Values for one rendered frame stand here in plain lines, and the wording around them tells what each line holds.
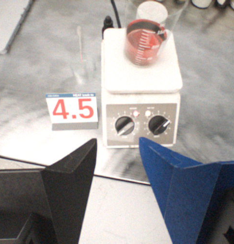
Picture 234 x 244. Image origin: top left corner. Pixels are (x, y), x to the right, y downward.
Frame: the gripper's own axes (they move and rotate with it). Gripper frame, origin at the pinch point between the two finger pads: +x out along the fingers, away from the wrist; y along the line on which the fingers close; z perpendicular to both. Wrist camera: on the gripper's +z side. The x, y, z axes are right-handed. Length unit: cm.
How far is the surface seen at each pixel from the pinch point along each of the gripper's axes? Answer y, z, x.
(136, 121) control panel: -3.8, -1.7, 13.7
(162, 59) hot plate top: -7.8, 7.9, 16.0
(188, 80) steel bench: -17.7, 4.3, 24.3
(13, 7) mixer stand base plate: 25.0, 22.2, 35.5
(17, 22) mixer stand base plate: 23.1, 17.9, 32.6
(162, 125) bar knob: -7.4, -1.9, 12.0
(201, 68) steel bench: -21.7, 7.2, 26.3
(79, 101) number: 6.4, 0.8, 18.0
